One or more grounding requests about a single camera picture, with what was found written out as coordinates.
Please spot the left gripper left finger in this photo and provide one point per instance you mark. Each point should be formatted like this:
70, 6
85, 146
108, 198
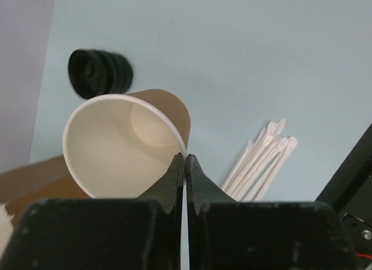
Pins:
123, 233

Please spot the brown paper bag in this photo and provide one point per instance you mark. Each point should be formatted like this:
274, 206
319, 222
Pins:
46, 179

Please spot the white wrapped straws bundle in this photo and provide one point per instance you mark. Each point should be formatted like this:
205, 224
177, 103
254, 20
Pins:
258, 163

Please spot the brown paper cup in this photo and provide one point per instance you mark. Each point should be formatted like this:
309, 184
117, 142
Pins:
118, 146

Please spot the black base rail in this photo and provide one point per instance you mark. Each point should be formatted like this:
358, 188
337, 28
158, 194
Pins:
348, 192

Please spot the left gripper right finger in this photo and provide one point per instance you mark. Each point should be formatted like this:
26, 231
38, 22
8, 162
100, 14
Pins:
226, 234

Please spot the stack of black lids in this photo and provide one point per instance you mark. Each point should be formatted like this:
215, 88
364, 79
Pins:
95, 72

